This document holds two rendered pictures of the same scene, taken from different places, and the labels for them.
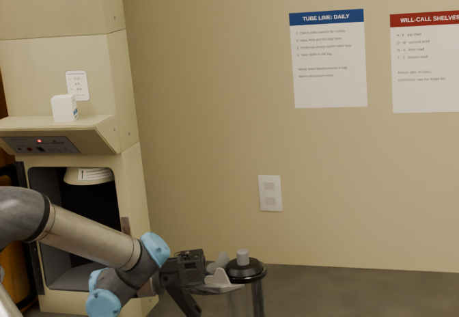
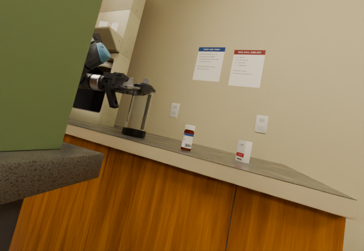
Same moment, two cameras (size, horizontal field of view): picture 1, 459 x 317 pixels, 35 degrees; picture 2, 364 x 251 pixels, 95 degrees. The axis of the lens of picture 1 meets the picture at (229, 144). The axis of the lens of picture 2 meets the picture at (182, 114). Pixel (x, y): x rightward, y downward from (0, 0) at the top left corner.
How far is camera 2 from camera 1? 122 cm
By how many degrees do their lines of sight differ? 20
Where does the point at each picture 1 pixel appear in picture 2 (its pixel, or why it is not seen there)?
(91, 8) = (129, 0)
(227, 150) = (164, 92)
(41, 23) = (111, 6)
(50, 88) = not seen: hidden behind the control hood
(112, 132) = (117, 40)
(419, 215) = (229, 127)
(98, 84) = (121, 26)
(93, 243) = not seen: hidden behind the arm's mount
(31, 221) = not seen: outside the picture
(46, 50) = (109, 15)
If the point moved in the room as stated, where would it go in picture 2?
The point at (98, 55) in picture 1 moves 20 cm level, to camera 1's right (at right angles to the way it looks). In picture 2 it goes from (124, 17) to (154, 21)
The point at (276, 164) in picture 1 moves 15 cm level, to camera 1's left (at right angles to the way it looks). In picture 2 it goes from (180, 99) to (161, 96)
